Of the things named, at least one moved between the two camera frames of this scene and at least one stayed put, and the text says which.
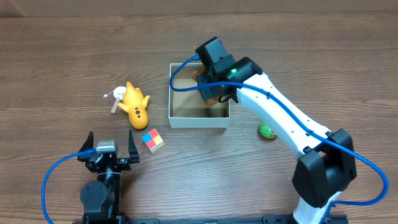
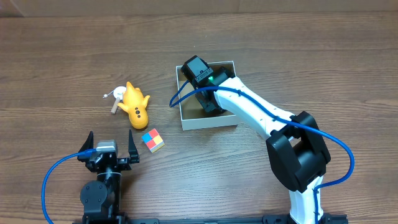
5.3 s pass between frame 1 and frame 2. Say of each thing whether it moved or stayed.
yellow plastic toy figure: stayed
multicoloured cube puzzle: stayed
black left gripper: stayed
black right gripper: moved
